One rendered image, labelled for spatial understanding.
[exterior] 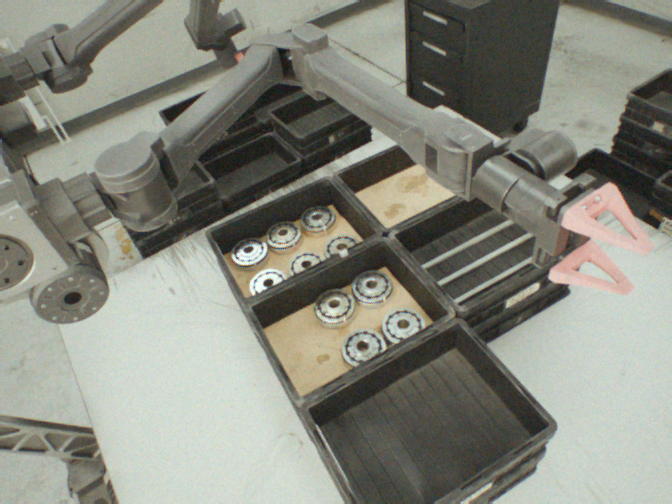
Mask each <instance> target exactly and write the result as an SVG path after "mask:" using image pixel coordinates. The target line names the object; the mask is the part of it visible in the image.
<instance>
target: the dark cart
mask: <svg viewBox="0 0 672 504"><path fill-rule="evenodd" d="M559 5H560V0H405V36H406V80H407V96H409V97H410V99H412V100H414V101H415V102H417V103H419V104H421V105H423V106H424V107H427V108H429V109H431V110H434V109H436V108H437V107H439V106H441V105H443V106H445V107H446V108H448V109H450V110H452V111H453V112H455V113H457V114H459V115H461V116H463V117H465V118H466V119H468V120H470V121H472V122H473V123H475V124H477V125H478V126H480V127H482V128H484V129H485V130H487V131H489V132H490V133H492V134H494V135H497V134H499V133H500V132H502V131H504V130H506V129H507V128H509V127H511V126H513V130H514V131H516V132H521V131H523V130H524V129H525V128H526V126H527V124H528V121H529V117H530V116H531V115H533V114H535V113H537V112H538V111H539V109H540V104H541V99H542V94H543V88H544V83H545V77H546V72H547V67H548V62H549V57H550V52H551V47H552V42H553V37H554V32H555V26H556V20H557V15H558V10H559Z"/></svg>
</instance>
